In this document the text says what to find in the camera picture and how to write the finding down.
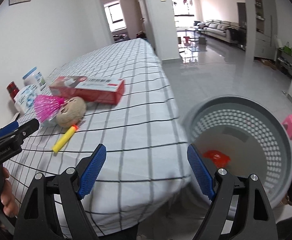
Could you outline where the pink shuttlecock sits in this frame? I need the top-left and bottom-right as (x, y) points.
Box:
(34, 94), (65, 127)

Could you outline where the yellow foam dart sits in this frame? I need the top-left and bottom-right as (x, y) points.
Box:
(52, 125), (78, 153)

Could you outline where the red plastic bag trash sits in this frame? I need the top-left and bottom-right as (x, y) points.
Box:
(203, 150), (230, 168)

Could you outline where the red toothpaste box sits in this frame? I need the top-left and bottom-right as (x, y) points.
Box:
(49, 76), (125, 105)

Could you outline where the person's left hand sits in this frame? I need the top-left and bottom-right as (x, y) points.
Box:
(0, 167), (19, 218)

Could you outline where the white blue tissue pack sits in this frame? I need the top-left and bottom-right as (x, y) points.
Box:
(14, 85), (39, 115)

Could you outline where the red faceted jar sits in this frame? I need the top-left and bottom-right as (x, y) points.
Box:
(7, 81), (20, 102)

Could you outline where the white jar blue lid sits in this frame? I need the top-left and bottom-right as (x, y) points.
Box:
(22, 67), (46, 90)

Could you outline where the beige plush monkey toy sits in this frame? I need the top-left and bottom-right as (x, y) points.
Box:
(56, 96), (86, 128)

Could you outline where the grey perforated laundry basket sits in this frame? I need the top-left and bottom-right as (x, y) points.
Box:
(182, 95), (292, 208)

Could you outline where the checkered white tablecloth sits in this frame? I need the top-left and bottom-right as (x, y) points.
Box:
(4, 39), (191, 236)

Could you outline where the green bag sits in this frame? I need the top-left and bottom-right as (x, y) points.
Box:
(283, 42), (292, 56)

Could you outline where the red plastic stool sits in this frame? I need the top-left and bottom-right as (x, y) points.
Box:
(183, 36), (191, 46)

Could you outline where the grey sectional sofa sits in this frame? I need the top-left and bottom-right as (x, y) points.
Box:
(194, 20), (239, 44)

